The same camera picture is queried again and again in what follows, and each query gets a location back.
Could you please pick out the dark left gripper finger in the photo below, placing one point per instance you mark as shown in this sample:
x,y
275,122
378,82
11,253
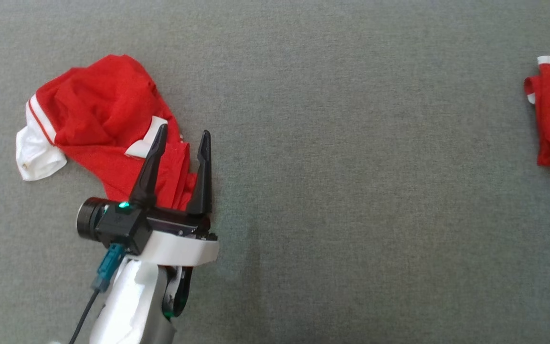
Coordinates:
x,y
147,181
202,186

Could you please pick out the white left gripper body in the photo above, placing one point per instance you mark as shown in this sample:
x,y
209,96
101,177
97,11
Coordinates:
x,y
174,248

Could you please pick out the red Bulls 23 jersey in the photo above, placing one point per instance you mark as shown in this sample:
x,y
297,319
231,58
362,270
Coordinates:
x,y
98,105

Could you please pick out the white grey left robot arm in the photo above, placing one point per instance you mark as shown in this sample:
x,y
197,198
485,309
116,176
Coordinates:
x,y
132,301

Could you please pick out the grey sofa seat cushion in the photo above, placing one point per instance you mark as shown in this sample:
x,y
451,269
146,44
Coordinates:
x,y
351,191

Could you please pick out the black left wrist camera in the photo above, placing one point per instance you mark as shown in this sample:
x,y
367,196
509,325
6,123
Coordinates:
x,y
117,224

